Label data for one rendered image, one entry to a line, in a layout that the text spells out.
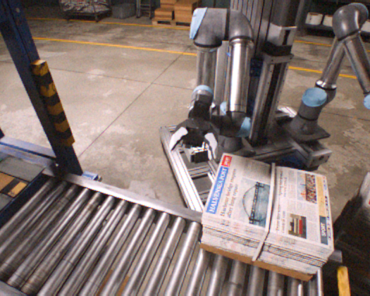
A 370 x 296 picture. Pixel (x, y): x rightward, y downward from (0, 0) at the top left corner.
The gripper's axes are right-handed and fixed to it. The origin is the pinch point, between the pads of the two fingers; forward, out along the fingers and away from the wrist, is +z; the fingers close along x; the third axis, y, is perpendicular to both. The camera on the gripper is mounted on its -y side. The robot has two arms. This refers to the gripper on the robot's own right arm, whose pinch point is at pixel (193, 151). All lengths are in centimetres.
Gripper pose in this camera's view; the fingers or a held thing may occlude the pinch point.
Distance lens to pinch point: 61.6
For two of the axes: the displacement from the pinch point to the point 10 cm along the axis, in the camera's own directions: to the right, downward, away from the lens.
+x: -9.8, -2.0, 0.2
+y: -1.3, 7.4, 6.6
